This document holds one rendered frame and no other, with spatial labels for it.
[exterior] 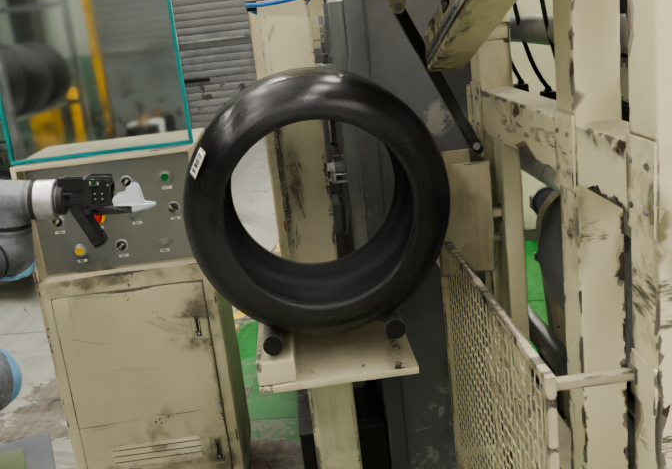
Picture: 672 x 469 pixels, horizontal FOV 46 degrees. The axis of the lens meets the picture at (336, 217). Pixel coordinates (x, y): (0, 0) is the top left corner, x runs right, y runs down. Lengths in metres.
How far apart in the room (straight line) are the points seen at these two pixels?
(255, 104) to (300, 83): 0.10
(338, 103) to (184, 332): 1.17
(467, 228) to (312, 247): 0.41
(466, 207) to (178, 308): 1.00
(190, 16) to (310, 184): 9.29
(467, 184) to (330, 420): 0.78
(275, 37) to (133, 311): 1.03
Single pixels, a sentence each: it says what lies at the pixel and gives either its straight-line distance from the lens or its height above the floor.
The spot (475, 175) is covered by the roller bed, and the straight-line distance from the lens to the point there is 2.04.
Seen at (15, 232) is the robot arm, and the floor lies 1.22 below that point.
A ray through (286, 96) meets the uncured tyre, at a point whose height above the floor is 1.45.
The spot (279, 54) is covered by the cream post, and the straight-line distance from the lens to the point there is 2.01.
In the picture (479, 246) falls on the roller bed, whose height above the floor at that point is 0.97.
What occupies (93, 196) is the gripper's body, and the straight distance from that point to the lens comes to 1.82.
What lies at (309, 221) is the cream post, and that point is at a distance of 2.08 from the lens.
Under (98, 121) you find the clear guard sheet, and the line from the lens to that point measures 2.47.
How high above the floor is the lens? 1.61
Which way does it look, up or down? 15 degrees down
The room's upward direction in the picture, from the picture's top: 7 degrees counter-clockwise
